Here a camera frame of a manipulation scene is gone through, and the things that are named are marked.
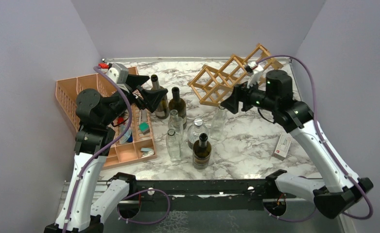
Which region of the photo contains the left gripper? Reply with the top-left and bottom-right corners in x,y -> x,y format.
101,73 -> 168,126

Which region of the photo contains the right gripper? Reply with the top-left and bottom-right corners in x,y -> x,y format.
221,76 -> 278,114

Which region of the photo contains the clear square glass bottle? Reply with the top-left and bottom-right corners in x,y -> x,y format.
210,106 -> 227,140

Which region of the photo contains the clear tall glass bottle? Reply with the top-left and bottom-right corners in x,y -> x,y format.
168,109 -> 184,141

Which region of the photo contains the dark wine bottle front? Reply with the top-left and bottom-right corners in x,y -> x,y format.
192,133 -> 212,169

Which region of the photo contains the dark wine bottle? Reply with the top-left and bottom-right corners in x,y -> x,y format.
169,87 -> 187,129
192,133 -> 212,169

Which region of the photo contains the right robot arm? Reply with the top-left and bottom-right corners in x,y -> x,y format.
220,70 -> 373,219

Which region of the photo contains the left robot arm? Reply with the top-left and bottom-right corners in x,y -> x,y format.
45,74 -> 168,233

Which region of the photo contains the wooden wine rack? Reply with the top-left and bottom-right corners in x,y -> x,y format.
188,44 -> 271,107

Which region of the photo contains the green wine bottle back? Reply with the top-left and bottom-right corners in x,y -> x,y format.
150,74 -> 171,120

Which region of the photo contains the dark wine bottle middle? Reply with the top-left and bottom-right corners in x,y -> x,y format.
169,87 -> 187,129

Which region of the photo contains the round clear bottle silver cap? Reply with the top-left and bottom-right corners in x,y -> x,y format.
187,118 -> 208,149

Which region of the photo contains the red black small item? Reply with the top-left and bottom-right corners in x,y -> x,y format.
115,116 -> 125,127

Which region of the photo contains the teal eraser block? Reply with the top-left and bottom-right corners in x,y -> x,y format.
138,122 -> 150,134

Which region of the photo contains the peach plastic organizer tray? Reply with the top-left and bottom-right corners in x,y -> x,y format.
55,67 -> 158,170

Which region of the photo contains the small white cardboard box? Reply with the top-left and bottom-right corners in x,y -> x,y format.
272,133 -> 293,161

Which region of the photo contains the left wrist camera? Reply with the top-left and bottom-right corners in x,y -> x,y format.
106,63 -> 129,84

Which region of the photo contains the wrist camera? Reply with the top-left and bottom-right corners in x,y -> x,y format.
244,62 -> 264,87
106,63 -> 129,84

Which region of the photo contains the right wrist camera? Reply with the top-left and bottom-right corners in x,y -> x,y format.
244,62 -> 264,87

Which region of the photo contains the black mounting rail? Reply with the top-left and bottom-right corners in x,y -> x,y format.
106,178 -> 297,213

